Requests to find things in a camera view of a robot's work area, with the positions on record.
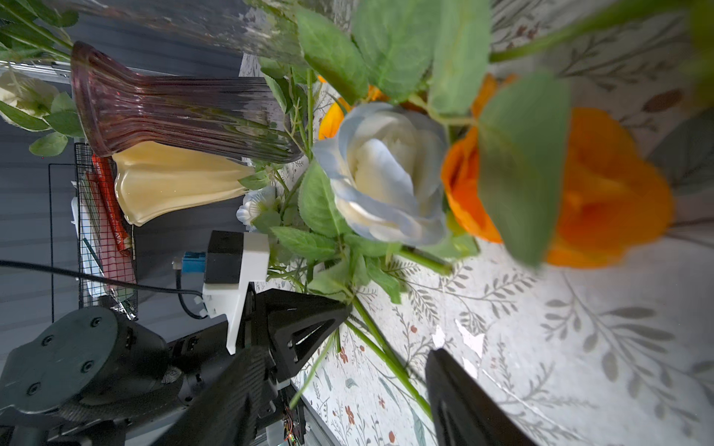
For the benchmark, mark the black wire side basket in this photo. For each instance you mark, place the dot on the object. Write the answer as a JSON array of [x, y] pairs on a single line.
[[82, 239]]

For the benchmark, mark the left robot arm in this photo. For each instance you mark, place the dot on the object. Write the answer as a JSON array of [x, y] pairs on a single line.
[[94, 376]]

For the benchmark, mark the clear glass vase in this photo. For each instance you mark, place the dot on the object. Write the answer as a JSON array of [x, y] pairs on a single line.
[[223, 22]]

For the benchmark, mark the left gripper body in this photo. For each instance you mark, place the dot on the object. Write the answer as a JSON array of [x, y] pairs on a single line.
[[290, 326]]

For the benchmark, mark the purple ribbed glass vase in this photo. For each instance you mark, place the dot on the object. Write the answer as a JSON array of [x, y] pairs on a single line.
[[230, 117]]

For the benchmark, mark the cream white rose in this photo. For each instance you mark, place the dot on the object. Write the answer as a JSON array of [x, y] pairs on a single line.
[[34, 33]]

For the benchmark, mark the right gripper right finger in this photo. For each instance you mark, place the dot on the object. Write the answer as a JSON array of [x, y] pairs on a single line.
[[468, 407]]

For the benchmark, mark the orange rose on table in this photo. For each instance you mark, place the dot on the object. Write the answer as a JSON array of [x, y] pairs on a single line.
[[612, 199]]

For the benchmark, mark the yellow wavy vase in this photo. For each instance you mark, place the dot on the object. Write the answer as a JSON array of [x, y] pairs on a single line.
[[155, 179]]

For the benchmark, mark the floral table mat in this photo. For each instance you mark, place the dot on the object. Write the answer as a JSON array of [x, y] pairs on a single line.
[[367, 382]]

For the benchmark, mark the red folder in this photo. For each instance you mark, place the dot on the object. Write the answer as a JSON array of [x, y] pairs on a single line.
[[111, 200]]

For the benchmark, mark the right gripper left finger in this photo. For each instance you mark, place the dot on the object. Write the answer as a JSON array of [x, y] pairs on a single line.
[[227, 412]]

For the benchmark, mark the pile of flowers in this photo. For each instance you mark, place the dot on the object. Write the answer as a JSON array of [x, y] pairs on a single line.
[[636, 335]]

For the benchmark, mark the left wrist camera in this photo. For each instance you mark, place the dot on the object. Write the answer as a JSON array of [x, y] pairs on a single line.
[[231, 263]]

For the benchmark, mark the white rose on table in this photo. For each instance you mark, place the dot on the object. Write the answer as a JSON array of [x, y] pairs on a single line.
[[384, 169]]

